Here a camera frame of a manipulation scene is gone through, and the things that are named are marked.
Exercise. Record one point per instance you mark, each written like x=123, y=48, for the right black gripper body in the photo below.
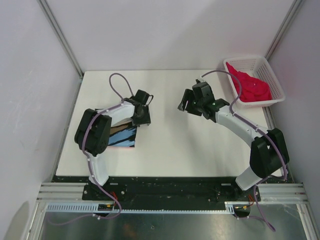
x=196, y=106

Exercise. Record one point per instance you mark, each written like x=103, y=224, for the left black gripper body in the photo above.
x=143, y=118

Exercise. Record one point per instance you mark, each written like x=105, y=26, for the black t shirt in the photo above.
x=113, y=127

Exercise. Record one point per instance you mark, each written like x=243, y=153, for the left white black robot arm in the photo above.
x=97, y=166

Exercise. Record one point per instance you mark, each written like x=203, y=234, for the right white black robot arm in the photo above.
x=268, y=150

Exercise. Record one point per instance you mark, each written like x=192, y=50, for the red crumpled t shirt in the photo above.
x=252, y=89

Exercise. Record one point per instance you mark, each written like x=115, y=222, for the white plastic basket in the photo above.
x=257, y=67

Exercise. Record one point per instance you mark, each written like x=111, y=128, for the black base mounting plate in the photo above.
x=166, y=193

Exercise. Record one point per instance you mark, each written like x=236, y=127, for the left aluminium frame post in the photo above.
x=50, y=16

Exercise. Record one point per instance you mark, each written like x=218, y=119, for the aluminium frame post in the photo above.
x=50, y=16
x=284, y=27

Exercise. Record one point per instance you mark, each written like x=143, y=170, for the right aluminium frame post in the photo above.
x=284, y=27

